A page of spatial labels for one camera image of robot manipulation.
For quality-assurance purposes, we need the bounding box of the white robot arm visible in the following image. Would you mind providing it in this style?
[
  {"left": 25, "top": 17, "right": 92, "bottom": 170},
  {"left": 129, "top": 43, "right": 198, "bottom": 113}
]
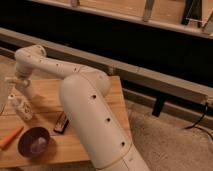
[{"left": 10, "top": 45, "right": 151, "bottom": 171}]

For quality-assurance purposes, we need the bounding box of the black rectangular block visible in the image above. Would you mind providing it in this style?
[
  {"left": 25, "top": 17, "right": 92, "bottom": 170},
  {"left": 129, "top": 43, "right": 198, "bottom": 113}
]
[{"left": 53, "top": 112, "right": 69, "bottom": 134}]

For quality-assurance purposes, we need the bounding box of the orange marker pen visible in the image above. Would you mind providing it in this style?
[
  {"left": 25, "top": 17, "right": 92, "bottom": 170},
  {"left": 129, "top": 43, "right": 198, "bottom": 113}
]
[{"left": 0, "top": 126, "right": 23, "bottom": 149}]

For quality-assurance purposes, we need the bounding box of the dark purple bowl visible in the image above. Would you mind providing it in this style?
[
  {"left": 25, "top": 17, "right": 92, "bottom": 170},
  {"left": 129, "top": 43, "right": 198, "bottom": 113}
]
[{"left": 18, "top": 127, "right": 50, "bottom": 158}]

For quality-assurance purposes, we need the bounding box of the grey metal rail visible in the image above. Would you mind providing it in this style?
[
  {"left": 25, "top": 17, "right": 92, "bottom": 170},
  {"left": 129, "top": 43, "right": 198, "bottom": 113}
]
[{"left": 0, "top": 28, "right": 213, "bottom": 107}]

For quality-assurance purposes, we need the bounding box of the black rail bracket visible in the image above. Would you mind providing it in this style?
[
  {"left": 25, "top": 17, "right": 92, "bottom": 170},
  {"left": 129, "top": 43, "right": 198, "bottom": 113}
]
[{"left": 152, "top": 95, "right": 166, "bottom": 117}]

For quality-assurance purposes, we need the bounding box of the black power cable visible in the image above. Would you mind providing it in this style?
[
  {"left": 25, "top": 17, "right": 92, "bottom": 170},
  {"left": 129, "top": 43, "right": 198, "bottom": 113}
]
[{"left": 184, "top": 101, "right": 213, "bottom": 140}]

